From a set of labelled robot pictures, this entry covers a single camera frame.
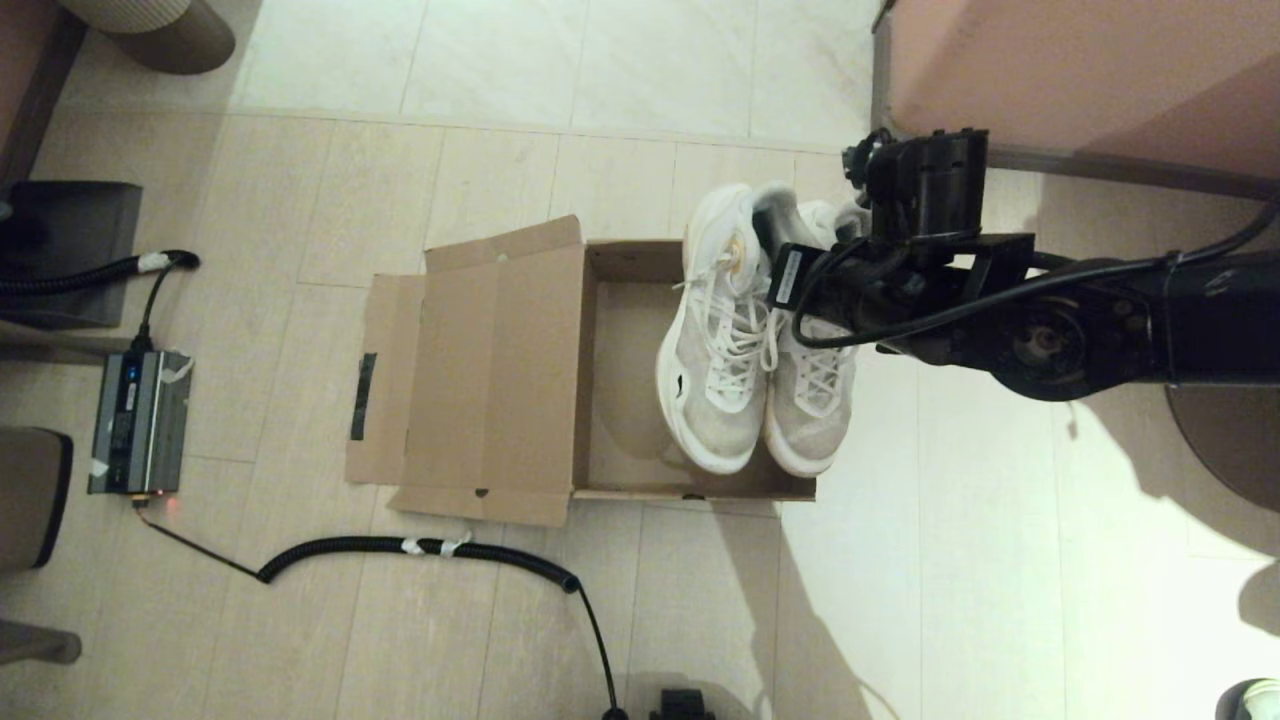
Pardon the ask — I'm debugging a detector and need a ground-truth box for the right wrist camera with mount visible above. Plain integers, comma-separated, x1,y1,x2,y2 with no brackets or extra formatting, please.
843,128,991,241

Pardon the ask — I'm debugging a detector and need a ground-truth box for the black coiled floor cable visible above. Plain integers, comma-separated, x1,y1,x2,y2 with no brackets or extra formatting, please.
133,497,629,720

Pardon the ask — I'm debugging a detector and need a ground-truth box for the person's grey sneaker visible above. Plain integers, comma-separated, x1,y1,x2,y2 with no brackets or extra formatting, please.
1215,678,1280,720

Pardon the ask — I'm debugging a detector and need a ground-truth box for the grey furniture foot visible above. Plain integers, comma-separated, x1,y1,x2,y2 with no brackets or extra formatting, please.
0,620,84,668

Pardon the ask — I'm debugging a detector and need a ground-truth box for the brown wooden furniture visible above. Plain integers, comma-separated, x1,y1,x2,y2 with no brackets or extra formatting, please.
0,0,86,191

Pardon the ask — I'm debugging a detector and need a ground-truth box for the beige ribbed round pouf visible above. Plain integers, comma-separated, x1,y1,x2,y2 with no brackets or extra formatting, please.
58,0,237,76

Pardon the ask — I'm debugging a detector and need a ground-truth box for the grey power inverter box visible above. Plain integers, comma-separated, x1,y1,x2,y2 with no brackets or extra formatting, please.
88,350,194,496

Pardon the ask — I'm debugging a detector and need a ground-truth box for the round dark brown table base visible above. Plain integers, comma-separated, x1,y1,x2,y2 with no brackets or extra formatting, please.
1165,385,1280,515

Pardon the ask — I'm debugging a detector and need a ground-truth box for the dark grey plastic bin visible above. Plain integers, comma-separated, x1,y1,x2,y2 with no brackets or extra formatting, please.
0,182,143,331

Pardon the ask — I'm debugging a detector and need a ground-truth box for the black corrugated hose with tape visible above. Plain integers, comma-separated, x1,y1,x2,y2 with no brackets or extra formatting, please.
0,250,201,353

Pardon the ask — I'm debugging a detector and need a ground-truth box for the cardboard shoe box with lid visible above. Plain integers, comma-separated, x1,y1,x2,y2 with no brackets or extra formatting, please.
345,213,818,528

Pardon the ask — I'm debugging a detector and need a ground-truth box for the white lace-up sneaker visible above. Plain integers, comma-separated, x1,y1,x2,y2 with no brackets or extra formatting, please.
655,183,783,475
762,200,871,479

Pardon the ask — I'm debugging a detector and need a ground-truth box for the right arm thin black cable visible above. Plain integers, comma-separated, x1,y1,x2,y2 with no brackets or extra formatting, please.
790,200,1280,351

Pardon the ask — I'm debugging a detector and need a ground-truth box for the dark brown stool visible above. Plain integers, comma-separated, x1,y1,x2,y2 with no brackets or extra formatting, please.
0,429,73,573

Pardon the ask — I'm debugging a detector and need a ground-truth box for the pink sofa with grey base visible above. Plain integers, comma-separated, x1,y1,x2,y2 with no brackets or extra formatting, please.
869,0,1280,201

